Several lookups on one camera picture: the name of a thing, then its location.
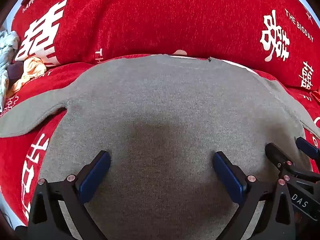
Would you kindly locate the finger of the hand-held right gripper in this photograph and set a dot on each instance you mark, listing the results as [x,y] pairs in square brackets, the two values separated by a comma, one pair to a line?
[307,148]
[276,155]

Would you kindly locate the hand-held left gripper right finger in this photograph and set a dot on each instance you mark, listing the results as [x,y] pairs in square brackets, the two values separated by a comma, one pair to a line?
[228,177]

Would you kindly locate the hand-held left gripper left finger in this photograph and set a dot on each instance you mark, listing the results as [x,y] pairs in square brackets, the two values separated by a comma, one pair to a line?
[95,177]

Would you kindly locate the grey knit sweater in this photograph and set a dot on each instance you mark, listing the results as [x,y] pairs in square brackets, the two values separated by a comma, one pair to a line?
[160,110]

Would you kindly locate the orange cloth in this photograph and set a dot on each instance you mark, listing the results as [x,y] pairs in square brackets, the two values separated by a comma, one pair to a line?
[32,66]

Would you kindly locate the dark maroon cloth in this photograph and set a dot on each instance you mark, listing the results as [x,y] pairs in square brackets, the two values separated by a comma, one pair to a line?
[15,72]

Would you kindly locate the pale floral quilt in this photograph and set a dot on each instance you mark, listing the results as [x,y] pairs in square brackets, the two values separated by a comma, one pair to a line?
[6,55]

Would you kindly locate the red printed sofa cover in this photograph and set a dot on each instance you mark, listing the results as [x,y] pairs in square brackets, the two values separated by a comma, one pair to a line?
[155,17]

